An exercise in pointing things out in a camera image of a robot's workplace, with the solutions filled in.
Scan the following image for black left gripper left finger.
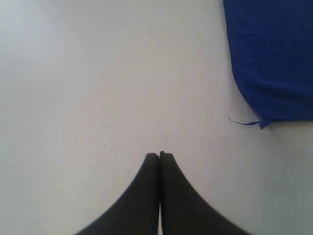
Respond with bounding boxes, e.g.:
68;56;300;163
78;153;160;235

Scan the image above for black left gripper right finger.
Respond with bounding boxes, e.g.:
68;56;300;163
159;151;245;235

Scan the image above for blue towel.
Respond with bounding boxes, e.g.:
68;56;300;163
223;0;313;128

